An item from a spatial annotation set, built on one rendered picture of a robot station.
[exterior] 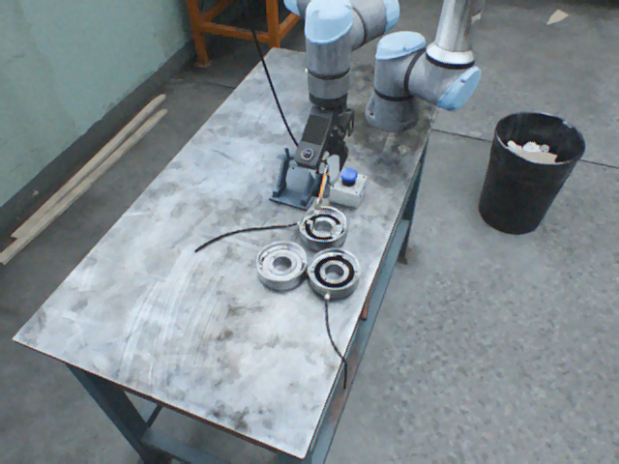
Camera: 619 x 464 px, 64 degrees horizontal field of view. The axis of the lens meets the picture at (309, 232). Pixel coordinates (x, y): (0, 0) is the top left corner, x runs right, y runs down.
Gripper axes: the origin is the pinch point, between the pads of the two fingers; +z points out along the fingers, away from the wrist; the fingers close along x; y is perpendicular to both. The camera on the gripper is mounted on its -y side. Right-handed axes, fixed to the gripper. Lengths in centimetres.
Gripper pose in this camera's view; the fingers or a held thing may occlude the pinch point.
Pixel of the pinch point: (323, 180)
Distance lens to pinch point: 103.7
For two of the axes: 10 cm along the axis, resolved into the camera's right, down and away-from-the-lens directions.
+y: 4.1, -6.8, 6.0
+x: -9.1, -2.9, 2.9
